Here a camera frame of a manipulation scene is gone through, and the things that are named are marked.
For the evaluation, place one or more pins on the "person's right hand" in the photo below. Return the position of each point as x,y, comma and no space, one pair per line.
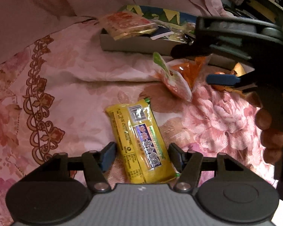
269,119

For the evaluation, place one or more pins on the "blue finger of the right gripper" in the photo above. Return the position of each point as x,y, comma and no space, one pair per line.
230,80

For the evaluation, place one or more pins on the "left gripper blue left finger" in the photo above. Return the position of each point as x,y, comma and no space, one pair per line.
107,156

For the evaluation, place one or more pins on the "gold foil snack packet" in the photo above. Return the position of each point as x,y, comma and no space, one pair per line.
247,86

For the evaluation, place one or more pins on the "dark wooden desk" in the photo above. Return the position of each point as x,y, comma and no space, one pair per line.
265,10

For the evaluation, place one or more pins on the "painted cardboard box tray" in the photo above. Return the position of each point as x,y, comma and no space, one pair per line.
174,28

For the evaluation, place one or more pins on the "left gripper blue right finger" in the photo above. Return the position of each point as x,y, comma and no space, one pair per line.
177,157

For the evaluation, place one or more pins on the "yellow snack bar packet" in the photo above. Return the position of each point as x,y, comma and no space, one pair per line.
140,143

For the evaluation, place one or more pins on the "orange mandarin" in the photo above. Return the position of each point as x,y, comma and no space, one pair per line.
221,86

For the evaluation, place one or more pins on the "dark blue packet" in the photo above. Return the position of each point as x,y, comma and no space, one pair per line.
161,32

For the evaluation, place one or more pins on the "clear crispy rice cake pack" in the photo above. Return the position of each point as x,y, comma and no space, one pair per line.
126,24

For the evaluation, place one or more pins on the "floral pink bedsheet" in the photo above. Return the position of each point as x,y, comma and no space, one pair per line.
53,96

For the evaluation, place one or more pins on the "orange white snack packet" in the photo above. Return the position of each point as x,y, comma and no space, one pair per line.
179,75

